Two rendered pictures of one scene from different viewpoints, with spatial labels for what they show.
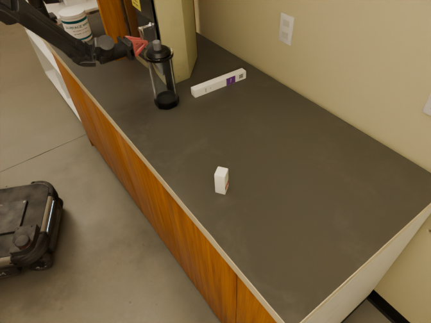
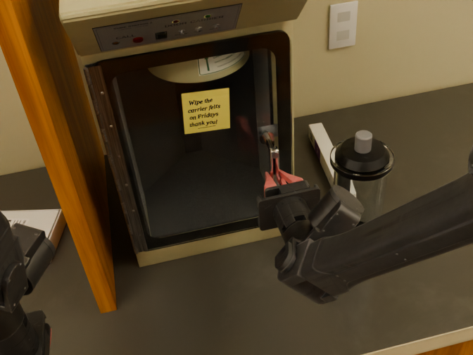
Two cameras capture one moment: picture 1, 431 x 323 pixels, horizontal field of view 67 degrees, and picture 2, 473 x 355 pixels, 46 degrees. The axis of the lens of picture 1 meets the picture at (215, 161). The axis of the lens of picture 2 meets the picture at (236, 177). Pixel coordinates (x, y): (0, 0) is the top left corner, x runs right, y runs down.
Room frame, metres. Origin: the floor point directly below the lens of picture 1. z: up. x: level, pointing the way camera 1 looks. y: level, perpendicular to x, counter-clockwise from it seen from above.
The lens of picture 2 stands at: (1.02, 0.96, 1.76)
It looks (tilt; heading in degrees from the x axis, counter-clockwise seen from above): 40 degrees down; 295
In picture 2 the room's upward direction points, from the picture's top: 6 degrees counter-clockwise
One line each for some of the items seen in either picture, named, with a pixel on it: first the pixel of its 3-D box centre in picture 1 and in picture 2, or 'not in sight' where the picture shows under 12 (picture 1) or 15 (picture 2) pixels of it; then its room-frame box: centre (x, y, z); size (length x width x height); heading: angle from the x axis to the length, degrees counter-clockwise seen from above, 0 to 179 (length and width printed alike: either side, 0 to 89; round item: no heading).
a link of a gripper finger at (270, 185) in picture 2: (136, 45); (281, 189); (1.25, 0.29, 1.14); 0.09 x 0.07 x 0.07; 125
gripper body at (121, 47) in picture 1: (119, 50); (293, 218); (1.21, 0.35, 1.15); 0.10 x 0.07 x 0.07; 35
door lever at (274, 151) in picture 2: (145, 36); (272, 162); (1.28, 0.25, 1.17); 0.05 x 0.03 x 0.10; 124
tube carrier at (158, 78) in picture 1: (163, 77); (357, 201); (1.14, 0.19, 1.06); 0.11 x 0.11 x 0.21
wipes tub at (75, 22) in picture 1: (76, 24); not in sight; (1.79, 0.71, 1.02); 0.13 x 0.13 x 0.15
